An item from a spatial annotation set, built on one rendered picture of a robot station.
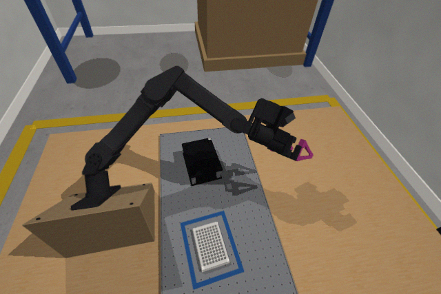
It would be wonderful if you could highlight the white well plate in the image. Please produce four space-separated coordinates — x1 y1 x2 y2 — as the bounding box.
192 222 230 273

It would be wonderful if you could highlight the blue tape rectangle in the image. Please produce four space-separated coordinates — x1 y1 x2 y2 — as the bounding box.
181 211 244 290

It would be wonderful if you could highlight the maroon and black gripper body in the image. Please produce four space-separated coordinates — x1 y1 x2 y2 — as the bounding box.
264 130 302 160

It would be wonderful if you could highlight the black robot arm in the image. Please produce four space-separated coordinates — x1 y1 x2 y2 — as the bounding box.
71 66 296 211

